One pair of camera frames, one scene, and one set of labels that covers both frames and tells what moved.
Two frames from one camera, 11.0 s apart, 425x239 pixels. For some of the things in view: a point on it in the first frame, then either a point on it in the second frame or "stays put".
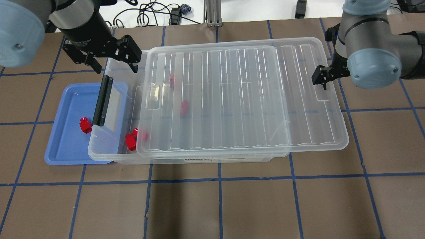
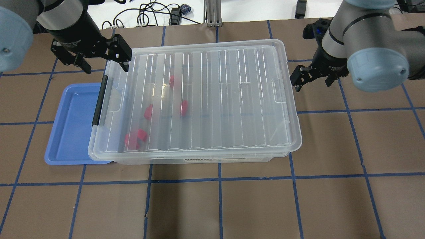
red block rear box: x=171 y=81 stays put
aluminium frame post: x=212 y=13 stays put
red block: x=86 y=125 to x=147 y=113
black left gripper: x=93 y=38 to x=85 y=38
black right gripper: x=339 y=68 to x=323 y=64
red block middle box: x=184 y=107 stays put
